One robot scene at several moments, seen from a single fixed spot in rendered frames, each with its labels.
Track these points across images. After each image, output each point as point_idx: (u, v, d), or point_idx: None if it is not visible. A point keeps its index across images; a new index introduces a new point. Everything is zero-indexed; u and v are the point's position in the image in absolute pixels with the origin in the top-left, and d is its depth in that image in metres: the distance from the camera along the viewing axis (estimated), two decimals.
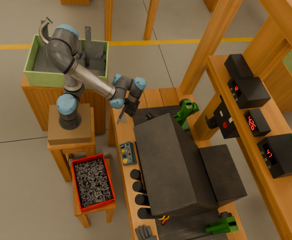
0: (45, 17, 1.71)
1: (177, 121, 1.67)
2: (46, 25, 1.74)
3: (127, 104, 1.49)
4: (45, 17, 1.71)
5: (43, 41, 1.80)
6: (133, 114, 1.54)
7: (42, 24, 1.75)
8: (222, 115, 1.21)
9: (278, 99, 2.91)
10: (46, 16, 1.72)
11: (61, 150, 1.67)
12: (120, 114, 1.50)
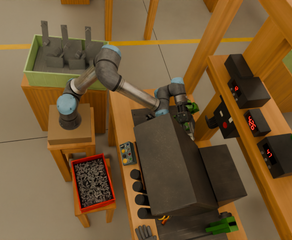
0: (193, 135, 1.32)
1: None
2: None
3: None
4: (193, 135, 1.32)
5: None
6: (182, 121, 1.30)
7: (194, 138, 1.38)
8: (222, 115, 1.21)
9: (278, 99, 2.91)
10: (193, 137, 1.32)
11: (61, 150, 1.67)
12: None
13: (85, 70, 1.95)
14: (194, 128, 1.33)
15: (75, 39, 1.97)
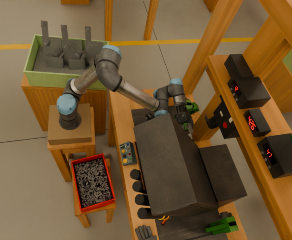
0: (191, 135, 1.34)
1: None
2: None
3: None
4: (191, 136, 1.34)
5: None
6: (180, 122, 1.32)
7: (192, 139, 1.40)
8: (222, 115, 1.21)
9: (278, 99, 2.91)
10: (191, 137, 1.33)
11: (61, 150, 1.67)
12: None
13: (85, 70, 1.95)
14: (192, 129, 1.35)
15: (75, 39, 1.97)
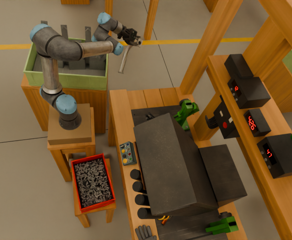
0: (139, 38, 1.67)
1: (177, 121, 1.67)
2: None
3: (121, 35, 1.56)
4: (140, 39, 1.67)
5: (124, 52, 1.77)
6: (135, 37, 1.57)
7: None
8: (222, 115, 1.21)
9: (278, 99, 2.91)
10: (141, 39, 1.67)
11: (61, 150, 1.67)
12: (129, 45, 1.63)
13: (85, 70, 1.95)
14: (135, 35, 1.65)
15: (75, 39, 1.97)
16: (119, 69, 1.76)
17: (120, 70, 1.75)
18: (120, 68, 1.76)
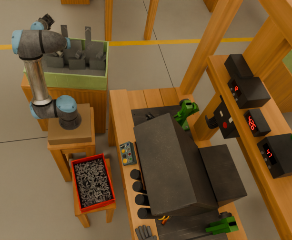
0: None
1: (177, 121, 1.67)
2: None
3: None
4: None
5: None
6: (51, 17, 1.64)
7: None
8: (222, 115, 1.21)
9: (278, 99, 2.91)
10: None
11: (61, 150, 1.67)
12: (50, 29, 1.70)
13: (85, 70, 1.95)
14: None
15: (75, 39, 1.97)
16: (57, 53, 1.86)
17: (60, 53, 1.86)
18: (58, 52, 1.86)
